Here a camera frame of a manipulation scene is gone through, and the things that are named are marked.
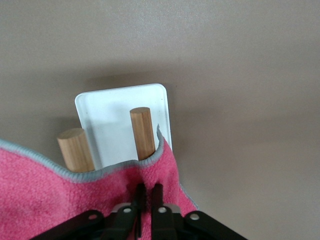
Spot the wooden dowel rod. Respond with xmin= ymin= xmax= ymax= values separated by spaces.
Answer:
xmin=129 ymin=106 xmax=156 ymax=162
xmin=56 ymin=127 xmax=96 ymax=173

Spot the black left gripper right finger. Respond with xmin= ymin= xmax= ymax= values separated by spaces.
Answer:
xmin=151 ymin=183 xmax=251 ymax=240

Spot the pink microfibre cloth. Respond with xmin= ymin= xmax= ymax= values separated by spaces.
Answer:
xmin=0 ymin=124 xmax=200 ymax=240

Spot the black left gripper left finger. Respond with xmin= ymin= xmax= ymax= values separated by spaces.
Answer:
xmin=29 ymin=183 xmax=148 ymax=240

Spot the white rack base tray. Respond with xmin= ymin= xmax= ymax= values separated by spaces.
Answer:
xmin=74 ymin=83 xmax=174 ymax=169

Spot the brown table cover mat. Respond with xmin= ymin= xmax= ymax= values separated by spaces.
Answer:
xmin=0 ymin=0 xmax=320 ymax=240

